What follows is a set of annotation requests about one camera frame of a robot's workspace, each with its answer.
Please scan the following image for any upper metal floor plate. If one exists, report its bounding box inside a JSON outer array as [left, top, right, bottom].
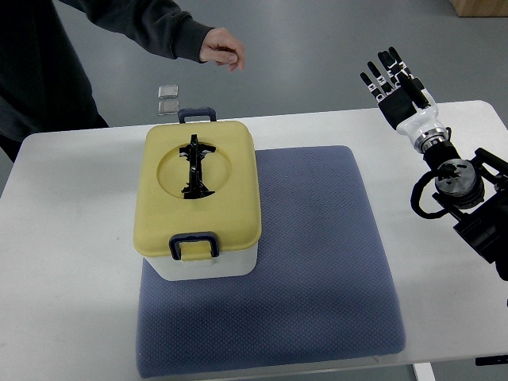
[[158, 84, 179, 99]]

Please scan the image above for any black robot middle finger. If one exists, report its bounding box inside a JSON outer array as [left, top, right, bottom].
[[378, 50, 401, 88]]

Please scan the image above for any white storage box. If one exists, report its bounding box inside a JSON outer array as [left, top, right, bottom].
[[145, 241, 258, 281]]

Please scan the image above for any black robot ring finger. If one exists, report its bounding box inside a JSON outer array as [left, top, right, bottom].
[[367, 61, 393, 94]]

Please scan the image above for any person's dark torso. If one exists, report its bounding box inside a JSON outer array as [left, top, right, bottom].
[[1, 1, 107, 160]]

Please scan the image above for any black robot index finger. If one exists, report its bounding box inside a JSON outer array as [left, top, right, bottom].
[[388, 47, 413, 79]]

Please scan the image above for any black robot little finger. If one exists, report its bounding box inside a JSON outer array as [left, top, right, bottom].
[[360, 72, 385, 102]]

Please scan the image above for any white table leg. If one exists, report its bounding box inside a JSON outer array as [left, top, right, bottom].
[[413, 363, 436, 381]]

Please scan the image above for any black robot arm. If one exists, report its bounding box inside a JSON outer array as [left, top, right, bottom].
[[360, 47, 507, 280]]

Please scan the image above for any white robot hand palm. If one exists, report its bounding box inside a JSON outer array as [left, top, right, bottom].
[[376, 88, 449, 152]]

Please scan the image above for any blue cushion mat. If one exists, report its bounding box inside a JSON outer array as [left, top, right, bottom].
[[137, 146, 406, 378]]

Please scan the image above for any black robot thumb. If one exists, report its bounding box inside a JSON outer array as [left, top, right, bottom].
[[398, 73, 430, 109]]

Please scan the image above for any person's bare hand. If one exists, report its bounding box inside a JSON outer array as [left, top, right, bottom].
[[199, 28, 246, 72]]

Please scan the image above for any wooden box corner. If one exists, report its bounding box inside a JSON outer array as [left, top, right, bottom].
[[450, 0, 507, 17]]

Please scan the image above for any black table bracket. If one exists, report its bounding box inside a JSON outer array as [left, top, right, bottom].
[[475, 355, 508, 367]]

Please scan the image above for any yellow box lid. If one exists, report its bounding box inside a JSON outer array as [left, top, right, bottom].
[[133, 108, 262, 263]]

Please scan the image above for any dark sleeved forearm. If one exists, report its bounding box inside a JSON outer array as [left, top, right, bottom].
[[65, 1, 212, 63]]

